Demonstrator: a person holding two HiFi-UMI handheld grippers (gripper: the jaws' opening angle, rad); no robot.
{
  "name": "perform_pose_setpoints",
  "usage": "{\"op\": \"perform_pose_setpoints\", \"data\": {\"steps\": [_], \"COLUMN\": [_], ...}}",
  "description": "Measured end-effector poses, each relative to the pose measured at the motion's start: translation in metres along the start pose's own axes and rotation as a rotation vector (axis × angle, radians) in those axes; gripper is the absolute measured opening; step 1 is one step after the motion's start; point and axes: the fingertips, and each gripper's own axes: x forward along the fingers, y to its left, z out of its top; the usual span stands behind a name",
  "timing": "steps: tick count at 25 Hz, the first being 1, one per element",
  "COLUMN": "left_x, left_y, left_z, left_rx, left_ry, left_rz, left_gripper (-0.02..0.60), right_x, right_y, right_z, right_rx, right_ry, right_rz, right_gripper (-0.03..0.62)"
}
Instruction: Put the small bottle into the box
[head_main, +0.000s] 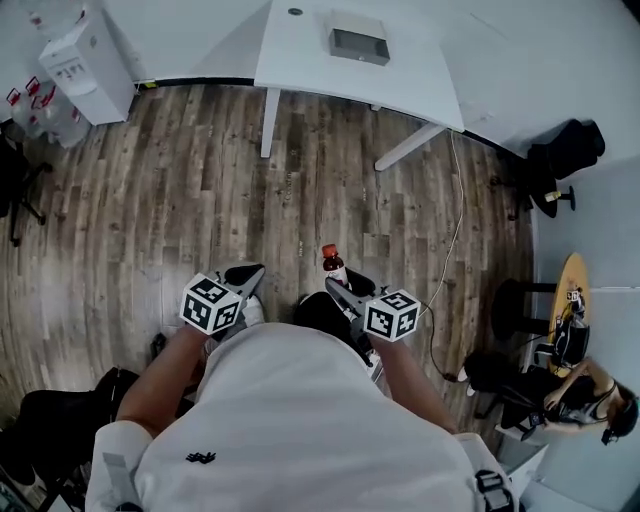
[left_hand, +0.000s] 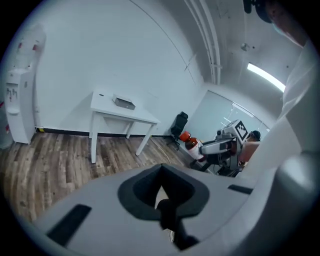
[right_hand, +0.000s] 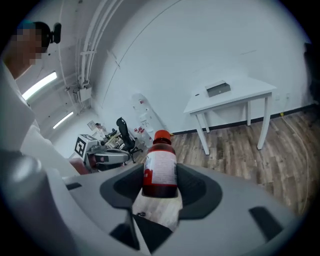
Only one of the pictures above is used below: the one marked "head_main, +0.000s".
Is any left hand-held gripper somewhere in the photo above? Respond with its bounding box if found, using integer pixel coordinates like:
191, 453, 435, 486
179, 263, 267, 336

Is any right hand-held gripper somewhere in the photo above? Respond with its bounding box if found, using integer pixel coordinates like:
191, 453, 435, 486
324, 268, 422, 344

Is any small red-capped bottle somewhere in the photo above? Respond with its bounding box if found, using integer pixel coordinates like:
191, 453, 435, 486
321, 243, 350, 290

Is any grey box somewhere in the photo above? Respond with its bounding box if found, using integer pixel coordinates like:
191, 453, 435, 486
327, 11, 391, 68

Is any person's left forearm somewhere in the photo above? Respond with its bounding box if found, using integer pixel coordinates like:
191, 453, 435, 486
116, 323, 213, 437

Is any person's right forearm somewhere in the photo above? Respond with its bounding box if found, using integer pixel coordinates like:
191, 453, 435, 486
366, 333, 459, 435

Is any person's white shoe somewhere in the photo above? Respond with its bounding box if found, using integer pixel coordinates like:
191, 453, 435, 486
363, 347, 385, 381
240, 294, 266, 327

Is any person's black trouser leg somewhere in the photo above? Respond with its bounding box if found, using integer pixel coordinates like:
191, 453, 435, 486
292, 291, 357, 346

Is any person's white shirt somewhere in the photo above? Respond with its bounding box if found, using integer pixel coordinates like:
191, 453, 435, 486
84, 322, 516, 512

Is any black round stool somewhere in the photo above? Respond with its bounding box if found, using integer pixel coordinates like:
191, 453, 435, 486
491, 278, 558, 343

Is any white desk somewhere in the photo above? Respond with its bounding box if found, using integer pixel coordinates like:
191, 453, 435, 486
253, 0, 467, 172

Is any round wooden table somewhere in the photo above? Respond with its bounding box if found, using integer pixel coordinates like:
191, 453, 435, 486
546, 251, 592, 377

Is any black device on table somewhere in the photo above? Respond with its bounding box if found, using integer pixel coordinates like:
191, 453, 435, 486
551, 286, 591, 368

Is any black office chair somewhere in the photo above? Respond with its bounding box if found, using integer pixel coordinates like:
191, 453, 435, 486
0, 122, 55, 248
0, 367, 142, 501
523, 118, 607, 220

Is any pack of water bottles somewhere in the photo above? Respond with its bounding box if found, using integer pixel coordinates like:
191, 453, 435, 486
5, 74, 92, 150

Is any white water dispenser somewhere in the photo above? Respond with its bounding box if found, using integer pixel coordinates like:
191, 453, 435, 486
38, 8, 135, 127

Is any black cable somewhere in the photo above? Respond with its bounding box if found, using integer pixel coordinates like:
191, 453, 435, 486
417, 299, 464, 384

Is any white cable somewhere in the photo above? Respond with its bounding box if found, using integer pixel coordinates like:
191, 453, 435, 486
418, 128, 467, 321

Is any grey backpack strap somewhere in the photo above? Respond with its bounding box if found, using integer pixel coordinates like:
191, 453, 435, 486
472, 468, 516, 512

